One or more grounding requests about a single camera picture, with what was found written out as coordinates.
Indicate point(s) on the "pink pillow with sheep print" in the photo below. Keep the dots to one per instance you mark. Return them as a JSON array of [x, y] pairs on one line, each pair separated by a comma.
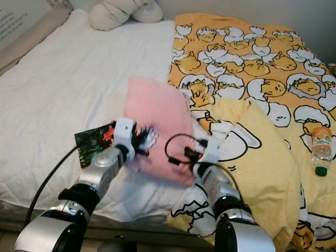
[[157, 121]]

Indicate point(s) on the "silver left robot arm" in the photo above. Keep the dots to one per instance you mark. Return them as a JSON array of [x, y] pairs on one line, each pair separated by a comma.
[[47, 231]]

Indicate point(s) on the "green printed book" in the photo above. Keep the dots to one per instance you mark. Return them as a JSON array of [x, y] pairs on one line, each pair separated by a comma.
[[92, 144]]

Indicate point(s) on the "white quilted mattress pad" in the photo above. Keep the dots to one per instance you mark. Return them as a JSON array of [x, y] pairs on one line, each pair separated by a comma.
[[73, 94]]

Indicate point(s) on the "orange egg-character print duvet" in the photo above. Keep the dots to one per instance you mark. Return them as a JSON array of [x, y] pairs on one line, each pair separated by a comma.
[[241, 58]]

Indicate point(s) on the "cream plush toy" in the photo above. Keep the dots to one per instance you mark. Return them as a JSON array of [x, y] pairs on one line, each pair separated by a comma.
[[115, 14]]

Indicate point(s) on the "clear plastic bottle green cap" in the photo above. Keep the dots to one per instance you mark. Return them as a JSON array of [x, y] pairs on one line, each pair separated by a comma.
[[321, 149]]

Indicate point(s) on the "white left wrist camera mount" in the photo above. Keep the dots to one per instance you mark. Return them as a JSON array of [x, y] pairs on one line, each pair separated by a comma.
[[124, 131]]

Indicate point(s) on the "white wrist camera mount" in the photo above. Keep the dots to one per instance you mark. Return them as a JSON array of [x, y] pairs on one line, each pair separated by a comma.
[[124, 131], [211, 151]]

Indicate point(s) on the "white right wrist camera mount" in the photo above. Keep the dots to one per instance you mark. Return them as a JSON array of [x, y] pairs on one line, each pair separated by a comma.
[[211, 151]]

